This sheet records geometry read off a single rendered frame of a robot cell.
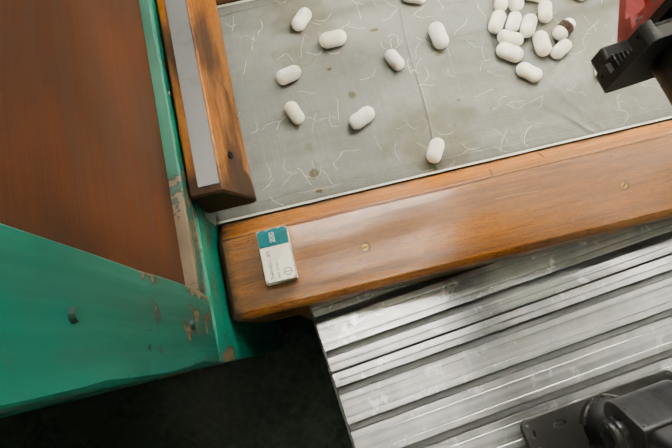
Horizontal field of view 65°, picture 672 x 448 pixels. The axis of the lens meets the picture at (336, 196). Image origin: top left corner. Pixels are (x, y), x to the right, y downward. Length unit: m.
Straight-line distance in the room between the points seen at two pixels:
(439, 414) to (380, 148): 0.34
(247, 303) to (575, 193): 0.40
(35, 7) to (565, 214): 0.55
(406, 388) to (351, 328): 0.10
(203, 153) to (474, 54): 0.38
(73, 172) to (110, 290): 0.07
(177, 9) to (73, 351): 0.44
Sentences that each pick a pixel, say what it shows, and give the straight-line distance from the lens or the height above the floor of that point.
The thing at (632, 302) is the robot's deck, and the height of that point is 0.67.
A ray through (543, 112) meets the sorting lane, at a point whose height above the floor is 0.74.
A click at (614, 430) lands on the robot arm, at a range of 0.63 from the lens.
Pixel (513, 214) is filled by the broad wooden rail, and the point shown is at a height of 0.76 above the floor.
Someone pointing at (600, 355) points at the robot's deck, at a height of 0.67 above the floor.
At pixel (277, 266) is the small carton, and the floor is 0.79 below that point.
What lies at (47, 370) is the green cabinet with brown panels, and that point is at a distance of 0.25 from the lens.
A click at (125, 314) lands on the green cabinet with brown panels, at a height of 1.06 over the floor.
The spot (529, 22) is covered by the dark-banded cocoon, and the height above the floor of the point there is 0.76.
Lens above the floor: 1.37
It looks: 75 degrees down
